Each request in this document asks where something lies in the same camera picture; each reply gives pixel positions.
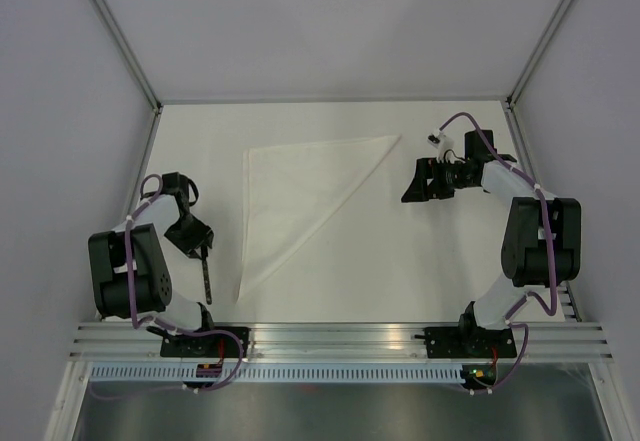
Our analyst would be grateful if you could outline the white slotted cable duct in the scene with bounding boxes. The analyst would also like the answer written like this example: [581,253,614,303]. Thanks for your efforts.
[90,362,463,384]

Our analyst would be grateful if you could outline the white cloth napkin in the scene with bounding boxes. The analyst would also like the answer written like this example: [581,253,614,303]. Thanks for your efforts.
[236,134,402,302]

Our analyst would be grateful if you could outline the right aluminium frame post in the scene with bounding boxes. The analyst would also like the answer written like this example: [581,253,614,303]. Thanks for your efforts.
[505,0,577,111]

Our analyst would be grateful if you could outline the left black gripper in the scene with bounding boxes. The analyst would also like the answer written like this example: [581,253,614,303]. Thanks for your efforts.
[163,215,215,262]

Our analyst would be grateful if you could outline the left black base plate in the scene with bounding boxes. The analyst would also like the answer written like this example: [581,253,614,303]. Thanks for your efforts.
[160,326,251,359]

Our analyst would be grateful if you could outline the aluminium frame post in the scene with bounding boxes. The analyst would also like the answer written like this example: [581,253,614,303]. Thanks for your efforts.
[89,0,162,113]
[505,0,577,111]

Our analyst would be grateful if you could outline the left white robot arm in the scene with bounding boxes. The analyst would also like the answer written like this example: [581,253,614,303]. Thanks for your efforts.
[88,172,218,357]

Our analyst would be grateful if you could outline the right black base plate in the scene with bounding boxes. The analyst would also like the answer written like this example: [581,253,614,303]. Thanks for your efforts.
[414,326,518,359]

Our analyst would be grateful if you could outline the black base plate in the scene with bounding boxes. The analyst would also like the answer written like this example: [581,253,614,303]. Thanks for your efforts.
[160,326,251,359]
[414,326,518,359]

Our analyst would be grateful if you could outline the black-handled table knife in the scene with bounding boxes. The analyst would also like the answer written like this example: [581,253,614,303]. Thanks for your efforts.
[200,245,212,305]

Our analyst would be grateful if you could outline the aluminium mounting rail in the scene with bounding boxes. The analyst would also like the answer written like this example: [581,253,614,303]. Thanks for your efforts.
[66,322,613,364]

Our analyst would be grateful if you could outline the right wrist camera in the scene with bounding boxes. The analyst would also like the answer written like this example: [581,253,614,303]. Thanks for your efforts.
[427,130,454,162]

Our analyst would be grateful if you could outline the left aluminium frame post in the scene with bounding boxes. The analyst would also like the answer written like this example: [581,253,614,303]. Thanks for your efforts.
[89,0,162,113]

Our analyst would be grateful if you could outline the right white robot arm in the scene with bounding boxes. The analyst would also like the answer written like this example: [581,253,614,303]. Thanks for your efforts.
[401,130,581,356]

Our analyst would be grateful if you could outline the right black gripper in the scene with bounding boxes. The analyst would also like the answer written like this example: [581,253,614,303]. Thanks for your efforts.
[401,157,476,203]

